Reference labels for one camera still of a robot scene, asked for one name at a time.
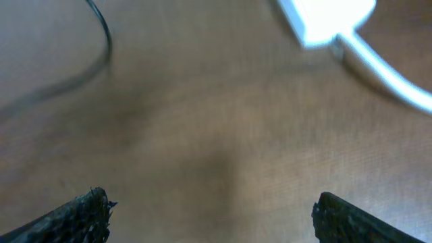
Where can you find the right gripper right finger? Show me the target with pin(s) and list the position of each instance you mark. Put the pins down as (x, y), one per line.
(337, 221)

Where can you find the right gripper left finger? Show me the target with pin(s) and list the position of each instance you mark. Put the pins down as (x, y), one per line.
(83, 219)

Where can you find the white power strip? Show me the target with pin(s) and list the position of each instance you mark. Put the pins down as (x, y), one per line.
(316, 23)

